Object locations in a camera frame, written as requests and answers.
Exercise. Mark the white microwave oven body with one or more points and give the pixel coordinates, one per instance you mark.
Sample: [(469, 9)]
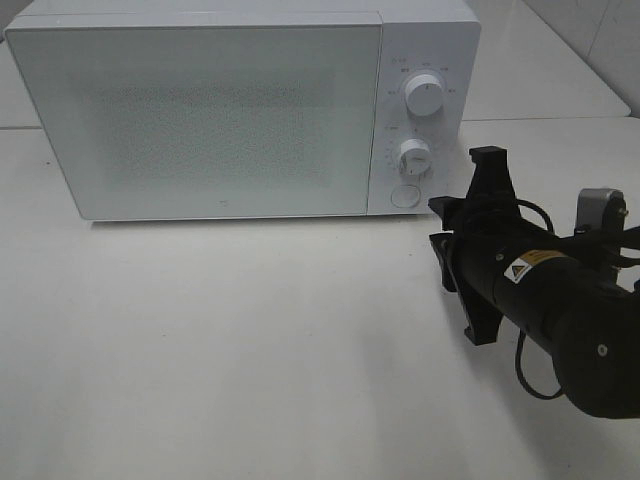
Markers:
[(189, 110)]

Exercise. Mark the white microwave door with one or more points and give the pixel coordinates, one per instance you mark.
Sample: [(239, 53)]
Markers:
[(205, 115)]

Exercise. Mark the white upper power knob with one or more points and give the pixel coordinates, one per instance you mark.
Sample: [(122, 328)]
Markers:
[(423, 94)]

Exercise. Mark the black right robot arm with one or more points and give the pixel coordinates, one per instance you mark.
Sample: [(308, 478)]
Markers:
[(561, 292)]

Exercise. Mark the white timer knob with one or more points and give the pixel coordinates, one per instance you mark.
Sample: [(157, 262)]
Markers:
[(414, 157)]

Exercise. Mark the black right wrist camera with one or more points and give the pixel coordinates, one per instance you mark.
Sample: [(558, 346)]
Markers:
[(600, 209)]

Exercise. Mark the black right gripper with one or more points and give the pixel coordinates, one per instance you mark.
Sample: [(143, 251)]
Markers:
[(491, 192)]

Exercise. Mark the round door release button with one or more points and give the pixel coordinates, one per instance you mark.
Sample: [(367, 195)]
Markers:
[(406, 196)]

